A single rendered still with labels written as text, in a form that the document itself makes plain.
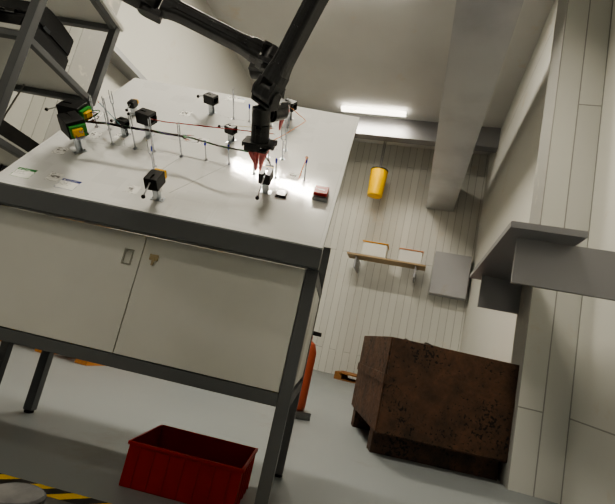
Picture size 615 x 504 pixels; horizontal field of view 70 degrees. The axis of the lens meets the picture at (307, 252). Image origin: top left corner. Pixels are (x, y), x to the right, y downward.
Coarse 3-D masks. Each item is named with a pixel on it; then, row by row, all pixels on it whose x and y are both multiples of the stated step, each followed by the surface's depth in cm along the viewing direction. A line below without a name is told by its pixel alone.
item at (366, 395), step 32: (384, 352) 283; (416, 352) 270; (448, 352) 271; (384, 384) 267; (416, 384) 267; (448, 384) 267; (480, 384) 268; (512, 384) 269; (352, 416) 351; (384, 416) 263; (416, 416) 263; (448, 416) 264; (480, 416) 265; (512, 416) 265; (384, 448) 269; (416, 448) 270; (448, 448) 262; (480, 448) 261
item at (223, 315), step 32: (160, 256) 147; (192, 256) 147; (224, 256) 146; (160, 288) 145; (192, 288) 145; (224, 288) 144; (256, 288) 143; (288, 288) 143; (128, 320) 144; (160, 320) 143; (192, 320) 142; (224, 320) 142; (256, 320) 141; (288, 320) 141; (128, 352) 141; (160, 352) 141; (192, 352) 140; (224, 352) 140; (256, 352) 139; (256, 384) 137
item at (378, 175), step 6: (372, 168) 880; (378, 168) 870; (384, 168) 871; (372, 174) 875; (378, 174) 868; (384, 174) 871; (372, 180) 871; (378, 180) 866; (384, 180) 872; (372, 186) 867; (378, 186) 865; (384, 186) 879; (372, 192) 864; (378, 192) 864; (378, 198) 885
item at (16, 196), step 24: (0, 192) 150; (24, 192) 150; (72, 216) 147; (96, 216) 147; (120, 216) 146; (144, 216) 146; (192, 240) 144; (216, 240) 143; (240, 240) 143; (264, 240) 142; (288, 264) 144; (312, 264) 140
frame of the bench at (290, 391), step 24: (312, 288) 142; (0, 336) 145; (24, 336) 144; (312, 336) 198; (48, 360) 199; (96, 360) 141; (120, 360) 141; (288, 360) 138; (192, 384) 138; (216, 384) 138; (240, 384) 138; (288, 384) 137; (24, 408) 195; (288, 408) 136; (288, 432) 187; (264, 480) 132
